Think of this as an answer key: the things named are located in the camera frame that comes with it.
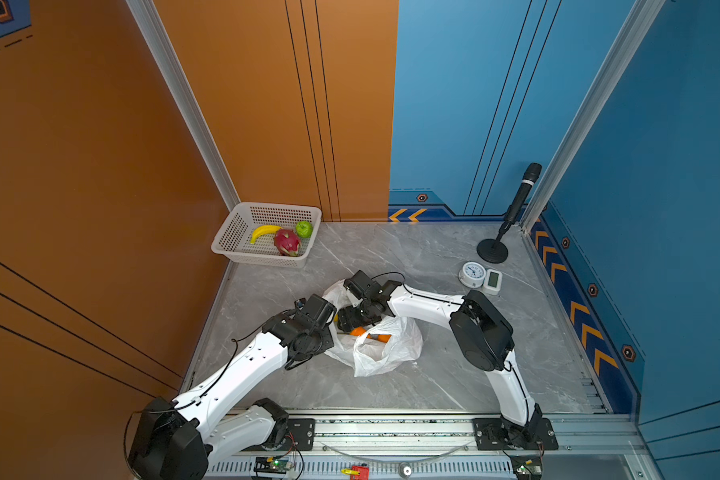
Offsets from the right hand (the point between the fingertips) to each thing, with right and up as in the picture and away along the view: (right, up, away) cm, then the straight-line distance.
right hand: (346, 323), depth 91 cm
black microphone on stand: (+54, +23, +18) cm, 61 cm away
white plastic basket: (-43, +26, +18) cm, 54 cm away
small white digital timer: (+48, +12, +8) cm, 50 cm away
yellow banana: (-33, +31, +22) cm, 50 cm away
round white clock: (+42, +14, +8) cm, 45 cm away
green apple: (-17, +31, +18) cm, 40 cm away
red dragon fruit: (-22, +26, +14) cm, 37 cm away
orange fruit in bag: (+4, 0, -9) cm, 10 cm away
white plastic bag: (+5, -1, -25) cm, 25 cm away
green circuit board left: (-17, -29, -21) cm, 39 cm away
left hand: (-5, -2, -10) cm, 11 cm away
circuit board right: (+45, -29, -21) cm, 57 cm away
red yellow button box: (+4, -28, -25) cm, 37 cm away
